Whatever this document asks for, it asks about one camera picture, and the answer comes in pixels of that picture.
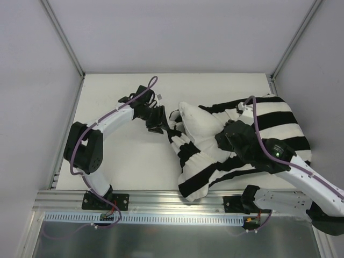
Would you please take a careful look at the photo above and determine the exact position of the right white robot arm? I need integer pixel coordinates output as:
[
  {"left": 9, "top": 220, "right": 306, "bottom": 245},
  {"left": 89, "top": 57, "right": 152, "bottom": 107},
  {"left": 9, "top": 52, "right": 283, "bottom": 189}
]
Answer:
[{"left": 214, "top": 120, "right": 343, "bottom": 236}]

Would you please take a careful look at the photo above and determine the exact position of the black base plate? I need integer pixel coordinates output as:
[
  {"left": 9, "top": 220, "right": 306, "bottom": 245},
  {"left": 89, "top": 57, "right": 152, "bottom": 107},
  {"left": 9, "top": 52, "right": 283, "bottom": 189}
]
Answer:
[
  {"left": 223, "top": 196, "right": 245, "bottom": 213},
  {"left": 81, "top": 191, "right": 130, "bottom": 211}
]

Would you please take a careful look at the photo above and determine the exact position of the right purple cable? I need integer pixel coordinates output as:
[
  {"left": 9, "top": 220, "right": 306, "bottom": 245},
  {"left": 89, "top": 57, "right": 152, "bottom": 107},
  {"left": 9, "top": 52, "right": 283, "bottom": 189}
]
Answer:
[{"left": 243, "top": 96, "right": 344, "bottom": 199}]

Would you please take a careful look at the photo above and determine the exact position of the right aluminium frame post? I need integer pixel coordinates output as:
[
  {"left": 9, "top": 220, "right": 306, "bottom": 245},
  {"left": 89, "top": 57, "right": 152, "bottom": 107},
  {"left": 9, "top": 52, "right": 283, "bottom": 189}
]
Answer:
[{"left": 270, "top": 0, "right": 324, "bottom": 82}]

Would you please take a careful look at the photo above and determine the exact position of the left aluminium frame post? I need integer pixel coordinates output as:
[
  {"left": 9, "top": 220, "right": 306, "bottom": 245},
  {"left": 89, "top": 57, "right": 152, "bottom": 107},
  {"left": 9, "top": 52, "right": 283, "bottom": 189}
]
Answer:
[{"left": 39, "top": 0, "right": 85, "bottom": 79}]

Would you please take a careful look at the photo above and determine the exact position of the aluminium mounting rail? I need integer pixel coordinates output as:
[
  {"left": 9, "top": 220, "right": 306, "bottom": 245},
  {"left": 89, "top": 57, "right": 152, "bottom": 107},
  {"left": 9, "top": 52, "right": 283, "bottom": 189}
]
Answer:
[{"left": 32, "top": 190, "right": 243, "bottom": 214}]

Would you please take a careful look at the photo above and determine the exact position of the black white striped pillowcase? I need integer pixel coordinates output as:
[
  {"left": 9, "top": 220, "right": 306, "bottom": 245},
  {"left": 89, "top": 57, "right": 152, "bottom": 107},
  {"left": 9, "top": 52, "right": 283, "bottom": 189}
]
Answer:
[{"left": 167, "top": 95, "right": 312, "bottom": 202}]

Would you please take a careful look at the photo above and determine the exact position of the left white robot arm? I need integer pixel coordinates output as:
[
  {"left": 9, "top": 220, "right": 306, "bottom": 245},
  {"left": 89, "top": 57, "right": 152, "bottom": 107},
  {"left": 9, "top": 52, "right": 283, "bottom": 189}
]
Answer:
[{"left": 63, "top": 85, "right": 168, "bottom": 210}]

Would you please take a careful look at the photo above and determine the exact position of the white slotted cable duct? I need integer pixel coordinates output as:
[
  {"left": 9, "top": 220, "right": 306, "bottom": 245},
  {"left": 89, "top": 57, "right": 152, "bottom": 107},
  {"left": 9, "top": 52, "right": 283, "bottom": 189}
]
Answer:
[{"left": 44, "top": 212, "right": 244, "bottom": 226}]

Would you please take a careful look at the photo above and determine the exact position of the white pillow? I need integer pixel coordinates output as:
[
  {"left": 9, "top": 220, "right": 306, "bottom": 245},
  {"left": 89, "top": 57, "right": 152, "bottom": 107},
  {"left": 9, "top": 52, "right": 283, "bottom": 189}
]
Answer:
[{"left": 178, "top": 102, "right": 235, "bottom": 162}]

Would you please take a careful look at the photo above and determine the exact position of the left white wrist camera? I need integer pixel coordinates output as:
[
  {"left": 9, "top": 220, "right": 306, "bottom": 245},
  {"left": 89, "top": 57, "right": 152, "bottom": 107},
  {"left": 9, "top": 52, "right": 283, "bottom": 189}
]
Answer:
[{"left": 154, "top": 94, "right": 162, "bottom": 102}]

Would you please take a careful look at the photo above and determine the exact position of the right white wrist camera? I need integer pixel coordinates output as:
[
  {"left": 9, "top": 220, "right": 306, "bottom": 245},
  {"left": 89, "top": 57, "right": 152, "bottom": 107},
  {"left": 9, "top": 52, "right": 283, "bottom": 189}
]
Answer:
[{"left": 236, "top": 102, "right": 254, "bottom": 119}]

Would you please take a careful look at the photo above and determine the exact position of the aluminium frame post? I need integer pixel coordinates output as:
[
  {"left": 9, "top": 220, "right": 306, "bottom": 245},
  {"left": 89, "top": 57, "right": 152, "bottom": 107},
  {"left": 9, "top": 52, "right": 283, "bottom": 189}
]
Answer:
[
  {"left": 270, "top": 0, "right": 324, "bottom": 82},
  {"left": 39, "top": 0, "right": 85, "bottom": 79}
]

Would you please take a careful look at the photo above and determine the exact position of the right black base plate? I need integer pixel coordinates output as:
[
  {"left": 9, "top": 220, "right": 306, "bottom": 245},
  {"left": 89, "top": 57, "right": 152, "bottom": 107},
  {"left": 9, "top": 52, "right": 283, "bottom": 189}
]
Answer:
[{"left": 223, "top": 196, "right": 245, "bottom": 213}]

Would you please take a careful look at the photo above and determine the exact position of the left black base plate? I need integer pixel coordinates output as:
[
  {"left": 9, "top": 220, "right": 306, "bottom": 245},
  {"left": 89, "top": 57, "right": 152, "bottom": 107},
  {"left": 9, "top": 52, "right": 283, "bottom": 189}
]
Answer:
[{"left": 81, "top": 191, "right": 130, "bottom": 211}]

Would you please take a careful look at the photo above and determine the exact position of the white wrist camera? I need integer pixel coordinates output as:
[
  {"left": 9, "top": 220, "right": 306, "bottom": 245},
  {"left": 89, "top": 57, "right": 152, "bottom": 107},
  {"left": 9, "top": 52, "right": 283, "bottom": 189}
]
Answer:
[
  {"left": 154, "top": 94, "right": 162, "bottom": 102},
  {"left": 236, "top": 102, "right": 254, "bottom": 119}
]

